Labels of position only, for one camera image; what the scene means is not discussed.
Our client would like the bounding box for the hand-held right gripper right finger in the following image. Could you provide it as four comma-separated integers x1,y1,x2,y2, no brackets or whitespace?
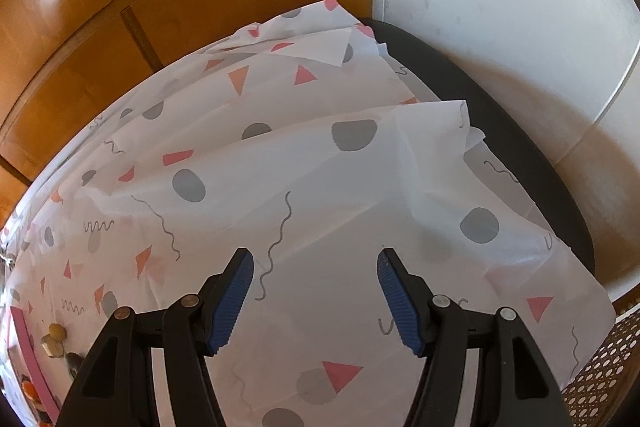
376,248,576,427

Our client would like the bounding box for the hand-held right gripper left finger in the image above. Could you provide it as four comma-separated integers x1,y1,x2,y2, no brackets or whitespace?
52,248,254,427

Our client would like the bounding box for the pink tray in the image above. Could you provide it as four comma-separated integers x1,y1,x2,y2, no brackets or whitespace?
12,306,57,414

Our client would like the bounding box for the white patterned tablecloth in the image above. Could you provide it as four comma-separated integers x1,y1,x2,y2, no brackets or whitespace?
0,0,617,427

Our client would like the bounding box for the black round table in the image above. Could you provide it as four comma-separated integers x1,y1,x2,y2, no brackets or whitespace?
360,18,598,280

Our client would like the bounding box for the woven cane chair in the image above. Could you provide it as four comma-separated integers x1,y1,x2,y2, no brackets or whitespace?
562,302,640,427

